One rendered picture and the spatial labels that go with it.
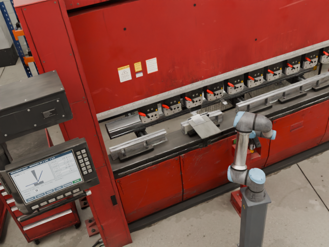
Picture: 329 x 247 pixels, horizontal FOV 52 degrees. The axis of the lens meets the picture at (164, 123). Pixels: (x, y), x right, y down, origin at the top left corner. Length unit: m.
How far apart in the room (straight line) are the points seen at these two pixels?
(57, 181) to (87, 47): 0.87
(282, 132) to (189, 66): 1.33
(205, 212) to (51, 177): 1.87
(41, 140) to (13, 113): 1.36
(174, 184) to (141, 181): 0.36
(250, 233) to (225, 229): 0.55
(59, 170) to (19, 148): 1.16
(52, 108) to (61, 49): 0.40
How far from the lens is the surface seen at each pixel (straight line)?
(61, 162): 2.02
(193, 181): 3.26
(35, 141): 3.18
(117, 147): 2.84
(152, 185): 3.06
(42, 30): 2.02
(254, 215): 2.72
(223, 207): 3.55
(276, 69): 3.18
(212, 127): 2.86
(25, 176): 2.04
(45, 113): 1.84
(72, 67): 2.12
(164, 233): 3.40
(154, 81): 2.57
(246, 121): 2.34
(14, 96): 1.87
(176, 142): 2.93
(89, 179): 2.15
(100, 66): 2.39
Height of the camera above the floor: 2.81
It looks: 38 degrees down
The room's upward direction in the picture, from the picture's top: 8 degrees counter-clockwise
